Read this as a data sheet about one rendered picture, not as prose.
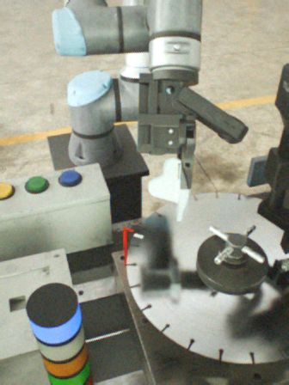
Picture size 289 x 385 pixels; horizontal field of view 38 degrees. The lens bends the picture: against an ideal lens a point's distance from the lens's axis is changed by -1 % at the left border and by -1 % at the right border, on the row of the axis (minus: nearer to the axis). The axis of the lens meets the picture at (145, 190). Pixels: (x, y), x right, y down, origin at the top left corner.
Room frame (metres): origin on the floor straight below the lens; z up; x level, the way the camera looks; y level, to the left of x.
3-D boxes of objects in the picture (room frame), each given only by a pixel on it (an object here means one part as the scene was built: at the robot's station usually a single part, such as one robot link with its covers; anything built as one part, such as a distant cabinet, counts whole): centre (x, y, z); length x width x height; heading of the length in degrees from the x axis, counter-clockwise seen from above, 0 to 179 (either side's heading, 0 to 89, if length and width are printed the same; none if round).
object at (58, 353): (0.21, 0.08, 1.11); 0.05 x 0.04 x 0.03; 17
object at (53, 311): (0.21, 0.08, 1.14); 0.05 x 0.04 x 0.03; 17
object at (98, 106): (0.98, 0.14, 0.91); 0.13 x 0.12 x 0.14; 98
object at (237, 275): (0.42, -0.14, 0.96); 0.11 x 0.11 x 0.03
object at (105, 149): (0.98, 0.15, 0.80); 0.15 x 0.15 x 0.10
